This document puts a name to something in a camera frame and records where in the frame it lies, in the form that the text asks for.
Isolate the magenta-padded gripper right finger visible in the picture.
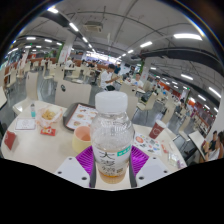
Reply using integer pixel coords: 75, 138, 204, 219
128, 145, 172, 189

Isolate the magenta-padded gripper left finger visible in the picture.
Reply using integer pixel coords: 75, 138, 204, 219
54, 144, 98, 189

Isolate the clear white-capped drink bottle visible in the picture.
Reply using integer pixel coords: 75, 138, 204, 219
89, 90, 136, 185

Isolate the clear-sleeved leaflet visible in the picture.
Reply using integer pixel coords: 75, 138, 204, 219
166, 151, 188, 169

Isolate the colourful sticker sheet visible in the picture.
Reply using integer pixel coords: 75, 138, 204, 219
133, 132, 164, 157

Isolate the pale yellow mug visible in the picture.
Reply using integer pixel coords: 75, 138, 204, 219
71, 125, 93, 155

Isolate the red paper cup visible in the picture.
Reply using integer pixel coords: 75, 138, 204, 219
148, 119, 167, 140

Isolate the small red sauce packet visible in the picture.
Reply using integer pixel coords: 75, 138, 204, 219
40, 126, 57, 137

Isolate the dark food tray with liner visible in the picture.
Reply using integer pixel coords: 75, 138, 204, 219
62, 102, 101, 132

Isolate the beige neighbouring table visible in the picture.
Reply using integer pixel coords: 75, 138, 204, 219
188, 129, 209, 158
0, 85, 8, 111

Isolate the clear bag of fried snacks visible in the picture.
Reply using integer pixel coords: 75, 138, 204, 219
35, 105, 64, 129

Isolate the white bordered card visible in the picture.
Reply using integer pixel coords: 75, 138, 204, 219
14, 117, 37, 131

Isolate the person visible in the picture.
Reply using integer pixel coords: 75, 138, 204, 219
130, 72, 145, 89
99, 63, 118, 92
203, 130, 224, 163

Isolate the red folded box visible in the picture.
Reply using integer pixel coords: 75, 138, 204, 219
3, 129, 18, 151

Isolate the small teal-liquid bottle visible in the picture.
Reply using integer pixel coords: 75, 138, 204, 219
30, 102, 37, 118

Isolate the group of beige chairs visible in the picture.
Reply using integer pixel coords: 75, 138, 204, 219
0, 59, 201, 141

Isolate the group of ceiling lights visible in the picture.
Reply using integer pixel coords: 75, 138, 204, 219
6, 4, 224, 114

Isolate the ceiling air conditioner unit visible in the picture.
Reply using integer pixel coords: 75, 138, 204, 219
83, 20, 104, 34

